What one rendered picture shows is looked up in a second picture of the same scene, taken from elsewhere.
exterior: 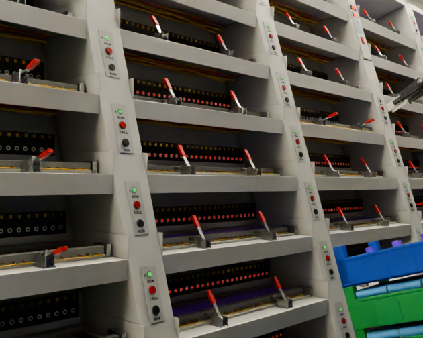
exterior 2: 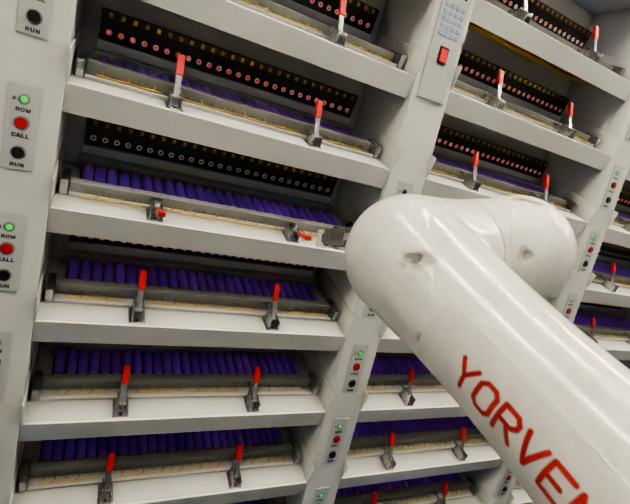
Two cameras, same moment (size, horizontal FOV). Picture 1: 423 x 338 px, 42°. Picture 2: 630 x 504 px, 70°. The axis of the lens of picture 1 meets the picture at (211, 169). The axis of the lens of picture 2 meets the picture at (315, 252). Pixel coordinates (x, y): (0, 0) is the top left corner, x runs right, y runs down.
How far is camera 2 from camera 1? 1.70 m
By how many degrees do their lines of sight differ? 30
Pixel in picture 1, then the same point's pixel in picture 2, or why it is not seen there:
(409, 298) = not seen: outside the picture
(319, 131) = (126, 230)
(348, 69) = (388, 104)
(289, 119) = (5, 198)
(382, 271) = not seen: outside the picture
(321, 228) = not seen: outside the picture
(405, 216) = (326, 396)
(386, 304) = not seen: outside the picture
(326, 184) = (83, 334)
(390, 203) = (325, 360)
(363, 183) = (224, 338)
